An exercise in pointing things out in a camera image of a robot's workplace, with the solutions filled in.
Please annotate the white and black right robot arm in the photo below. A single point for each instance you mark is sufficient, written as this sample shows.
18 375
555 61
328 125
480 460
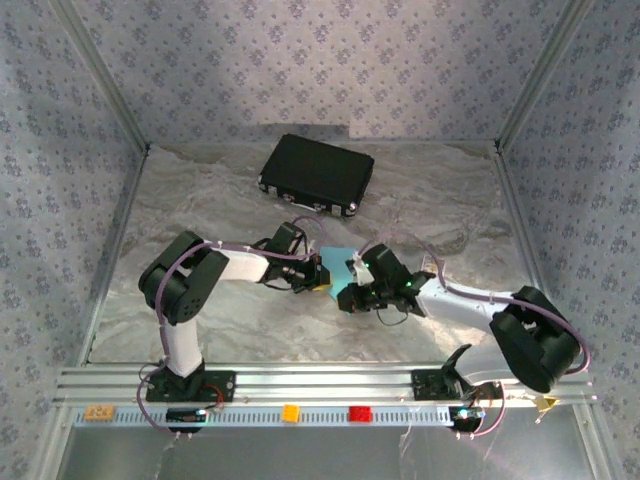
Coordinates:
465 300

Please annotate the small patterned card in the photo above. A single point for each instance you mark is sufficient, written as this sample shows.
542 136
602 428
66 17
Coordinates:
429 264

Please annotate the yellow tape piece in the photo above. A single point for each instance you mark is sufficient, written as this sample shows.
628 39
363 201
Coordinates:
547 402

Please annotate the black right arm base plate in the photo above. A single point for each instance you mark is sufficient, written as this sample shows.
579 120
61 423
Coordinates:
425 385

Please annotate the orange label block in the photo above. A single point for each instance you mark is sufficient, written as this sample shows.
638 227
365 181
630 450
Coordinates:
100 413

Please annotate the black hard case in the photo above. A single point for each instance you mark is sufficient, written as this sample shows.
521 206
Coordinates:
315 167

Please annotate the aluminium corner post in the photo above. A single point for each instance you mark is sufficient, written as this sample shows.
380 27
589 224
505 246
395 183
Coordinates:
540 75
106 75

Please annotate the aluminium mounting rail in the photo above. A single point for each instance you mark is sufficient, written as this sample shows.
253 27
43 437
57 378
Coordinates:
320 382

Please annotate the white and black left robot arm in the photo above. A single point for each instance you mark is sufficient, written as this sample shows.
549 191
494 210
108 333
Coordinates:
240 267

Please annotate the black controller board with LED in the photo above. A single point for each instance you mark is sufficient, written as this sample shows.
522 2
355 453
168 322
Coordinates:
465 416
182 415

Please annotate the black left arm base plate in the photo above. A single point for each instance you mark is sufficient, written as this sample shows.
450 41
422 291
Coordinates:
222 385

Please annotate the red block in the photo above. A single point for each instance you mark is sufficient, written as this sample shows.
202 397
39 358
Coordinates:
360 414

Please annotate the yellow-orange block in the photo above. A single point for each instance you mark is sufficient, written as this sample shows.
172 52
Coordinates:
291 413

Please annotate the aluminium table side rail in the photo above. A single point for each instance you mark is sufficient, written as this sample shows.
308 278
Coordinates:
116 250
530 250

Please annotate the light blue cloth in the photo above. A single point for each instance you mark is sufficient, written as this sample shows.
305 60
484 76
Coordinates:
340 272

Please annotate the grey metal panel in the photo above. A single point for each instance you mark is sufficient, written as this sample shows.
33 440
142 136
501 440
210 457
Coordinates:
320 455

